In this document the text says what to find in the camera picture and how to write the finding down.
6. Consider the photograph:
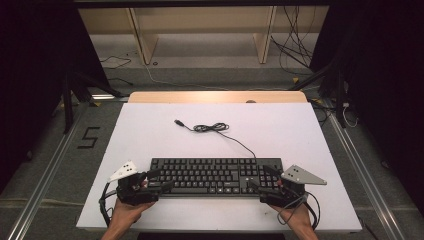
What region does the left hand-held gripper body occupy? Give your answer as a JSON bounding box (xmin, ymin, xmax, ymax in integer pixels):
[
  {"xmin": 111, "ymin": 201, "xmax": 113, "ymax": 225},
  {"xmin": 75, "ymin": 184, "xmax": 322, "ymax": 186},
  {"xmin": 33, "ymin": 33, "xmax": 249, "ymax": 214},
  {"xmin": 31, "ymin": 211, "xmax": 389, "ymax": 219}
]
[{"xmin": 108, "ymin": 160, "xmax": 161, "ymax": 206}]

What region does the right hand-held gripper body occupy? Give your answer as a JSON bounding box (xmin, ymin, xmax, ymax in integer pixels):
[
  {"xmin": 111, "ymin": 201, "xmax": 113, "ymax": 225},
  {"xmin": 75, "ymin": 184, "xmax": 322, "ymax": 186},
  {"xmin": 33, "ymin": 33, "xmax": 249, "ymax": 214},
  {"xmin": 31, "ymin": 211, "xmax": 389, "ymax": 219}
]
[{"xmin": 259, "ymin": 164, "xmax": 328, "ymax": 210}]

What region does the black computer keyboard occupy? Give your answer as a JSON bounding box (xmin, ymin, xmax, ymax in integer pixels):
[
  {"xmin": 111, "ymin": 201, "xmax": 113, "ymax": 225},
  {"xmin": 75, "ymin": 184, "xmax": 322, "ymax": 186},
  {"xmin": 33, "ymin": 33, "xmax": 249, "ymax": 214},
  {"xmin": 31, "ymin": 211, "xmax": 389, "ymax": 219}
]
[{"xmin": 147, "ymin": 157, "xmax": 288, "ymax": 198}]

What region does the person's left hand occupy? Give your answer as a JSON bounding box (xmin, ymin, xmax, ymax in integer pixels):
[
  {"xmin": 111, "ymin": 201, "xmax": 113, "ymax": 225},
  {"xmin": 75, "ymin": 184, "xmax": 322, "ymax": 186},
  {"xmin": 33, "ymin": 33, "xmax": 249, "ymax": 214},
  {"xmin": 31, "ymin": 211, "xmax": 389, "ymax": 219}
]
[{"xmin": 111, "ymin": 199, "xmax": 156, "ymax": 224}]

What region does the person's right hand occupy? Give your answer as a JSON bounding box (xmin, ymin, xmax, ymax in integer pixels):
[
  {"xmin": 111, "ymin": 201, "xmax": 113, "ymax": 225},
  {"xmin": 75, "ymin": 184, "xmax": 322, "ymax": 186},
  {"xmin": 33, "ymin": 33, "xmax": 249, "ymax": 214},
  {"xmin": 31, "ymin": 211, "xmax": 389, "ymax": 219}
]
[{"xmin": 269, "ymin": 203, "xmax": 313, "ymax": 231}]

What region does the white table board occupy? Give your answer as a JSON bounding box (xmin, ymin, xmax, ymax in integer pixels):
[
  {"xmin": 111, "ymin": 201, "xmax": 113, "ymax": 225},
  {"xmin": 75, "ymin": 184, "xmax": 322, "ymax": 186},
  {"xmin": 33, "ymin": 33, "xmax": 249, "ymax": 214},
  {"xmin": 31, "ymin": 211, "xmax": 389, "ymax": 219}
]
[{"xmin": 75, "ymin": 102, "xmax": 363, "ymax": 233}]

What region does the short silver metal bar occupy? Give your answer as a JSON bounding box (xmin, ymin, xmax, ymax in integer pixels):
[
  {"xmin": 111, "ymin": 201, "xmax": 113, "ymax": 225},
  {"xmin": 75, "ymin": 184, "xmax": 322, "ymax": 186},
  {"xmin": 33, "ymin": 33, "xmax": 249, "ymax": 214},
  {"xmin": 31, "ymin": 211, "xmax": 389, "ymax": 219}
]
[{"xmin": 91, "ymin": 93, "xmax": 130, "ymax": 101}]

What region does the wooden table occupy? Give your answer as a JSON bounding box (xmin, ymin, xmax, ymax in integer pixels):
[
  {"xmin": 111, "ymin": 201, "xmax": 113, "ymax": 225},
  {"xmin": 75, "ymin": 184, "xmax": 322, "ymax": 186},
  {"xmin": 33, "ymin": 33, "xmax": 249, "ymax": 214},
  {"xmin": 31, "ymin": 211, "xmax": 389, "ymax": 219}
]
[{"xmin": 128, "ymin": 90, "xmax": 309, "ymax": 104}]

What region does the black metal stand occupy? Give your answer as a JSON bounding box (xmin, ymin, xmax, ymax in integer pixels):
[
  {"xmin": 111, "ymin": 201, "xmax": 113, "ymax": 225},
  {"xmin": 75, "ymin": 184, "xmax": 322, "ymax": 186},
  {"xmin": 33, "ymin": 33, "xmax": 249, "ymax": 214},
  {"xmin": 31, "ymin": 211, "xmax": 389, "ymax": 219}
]
[
  {"xmin": 287, "ymin": 59, "xmax": 348, "ymax": 130},
  {"xmin": 60, "ymin": 70, "xmax": 127, "ymax": 135}
]

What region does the beige wooden shelf unit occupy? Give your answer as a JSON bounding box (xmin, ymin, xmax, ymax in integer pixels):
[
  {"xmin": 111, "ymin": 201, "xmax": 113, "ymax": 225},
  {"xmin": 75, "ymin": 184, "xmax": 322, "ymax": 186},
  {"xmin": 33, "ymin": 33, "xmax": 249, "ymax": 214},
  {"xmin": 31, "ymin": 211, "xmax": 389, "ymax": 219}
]
[{"xmin": 78, "ymin": 6, "xmax": 330, "ymax": 66}]

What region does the black curtain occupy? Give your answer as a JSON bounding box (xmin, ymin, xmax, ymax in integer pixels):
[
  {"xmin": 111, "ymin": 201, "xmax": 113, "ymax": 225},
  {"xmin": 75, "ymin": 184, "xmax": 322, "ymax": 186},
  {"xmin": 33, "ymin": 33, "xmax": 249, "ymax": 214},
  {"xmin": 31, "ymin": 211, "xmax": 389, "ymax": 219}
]
[
  {"xmin": 0, "ymin": 0, "xmax": 111, "ymax": 196},
  {"xmin": 309, "ymin": 0, "xmax": 424, "ymax": 218}
]

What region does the grey right gripper cable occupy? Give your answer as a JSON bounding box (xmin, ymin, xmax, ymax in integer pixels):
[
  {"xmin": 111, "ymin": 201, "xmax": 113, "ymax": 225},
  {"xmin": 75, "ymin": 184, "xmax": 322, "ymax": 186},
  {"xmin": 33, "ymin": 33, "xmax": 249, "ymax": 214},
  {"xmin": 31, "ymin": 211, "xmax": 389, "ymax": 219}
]
[{"xmin": 276, "ymin": 194, "xmax": 308, "ymax": 226}]

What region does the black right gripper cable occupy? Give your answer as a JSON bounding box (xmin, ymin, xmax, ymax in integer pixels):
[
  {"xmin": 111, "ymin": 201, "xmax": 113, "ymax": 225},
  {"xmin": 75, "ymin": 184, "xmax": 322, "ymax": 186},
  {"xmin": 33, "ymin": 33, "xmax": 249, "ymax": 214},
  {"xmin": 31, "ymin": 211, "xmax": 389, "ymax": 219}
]
[{"xmin": 303, "ymin": 190, "xmax": 322, "ymax": 231}]

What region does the black keyboard cable with plug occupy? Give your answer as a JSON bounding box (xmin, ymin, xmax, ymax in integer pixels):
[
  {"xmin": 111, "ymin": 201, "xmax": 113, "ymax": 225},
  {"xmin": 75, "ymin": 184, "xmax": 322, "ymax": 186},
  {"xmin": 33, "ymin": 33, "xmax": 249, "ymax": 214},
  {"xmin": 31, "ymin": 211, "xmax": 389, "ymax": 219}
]
[{"xmin": 173, "ymin": 119, "xmax": 258, "ymax": 160}]

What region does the aluminium floor rail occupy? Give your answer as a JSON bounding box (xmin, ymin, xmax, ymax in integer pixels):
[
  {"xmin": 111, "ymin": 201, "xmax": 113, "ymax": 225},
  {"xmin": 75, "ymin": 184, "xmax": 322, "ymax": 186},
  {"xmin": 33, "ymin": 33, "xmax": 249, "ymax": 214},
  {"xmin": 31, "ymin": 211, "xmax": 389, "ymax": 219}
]
[
  {"xmin": 320, "ymin": 99, "xmax": 407, "ymax": 240},
  {"xmin": 5, "ymin": 101, "xmax": 88, "ymax": 240}
]

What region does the short white cable loop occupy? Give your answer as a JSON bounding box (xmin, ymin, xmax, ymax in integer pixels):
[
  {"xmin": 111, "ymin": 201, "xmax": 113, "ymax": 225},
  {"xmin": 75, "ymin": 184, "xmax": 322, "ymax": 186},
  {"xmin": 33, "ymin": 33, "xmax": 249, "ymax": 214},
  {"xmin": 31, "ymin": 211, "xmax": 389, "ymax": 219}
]
[{"xmin": 341, "ymin": 102, "xmax": 360, "ymax": 129}]

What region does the thin black floor cable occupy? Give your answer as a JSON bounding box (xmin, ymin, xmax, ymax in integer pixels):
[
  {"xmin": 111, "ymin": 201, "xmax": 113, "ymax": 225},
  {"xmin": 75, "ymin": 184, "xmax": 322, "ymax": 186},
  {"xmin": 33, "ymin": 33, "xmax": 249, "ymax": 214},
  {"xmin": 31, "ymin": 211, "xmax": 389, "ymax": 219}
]
[{"xmin": 99, "ymin": 55, "xmax": 133, "ymax": 70}]

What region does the bundle of black floor cables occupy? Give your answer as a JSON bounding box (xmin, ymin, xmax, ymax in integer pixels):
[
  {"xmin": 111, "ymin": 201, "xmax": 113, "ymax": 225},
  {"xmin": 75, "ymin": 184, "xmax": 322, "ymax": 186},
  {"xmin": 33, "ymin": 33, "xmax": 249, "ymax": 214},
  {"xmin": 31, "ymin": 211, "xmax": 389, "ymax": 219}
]
[{"xmin": 269, "ymin": 5, "xmax": 322, "ymax": 77}]

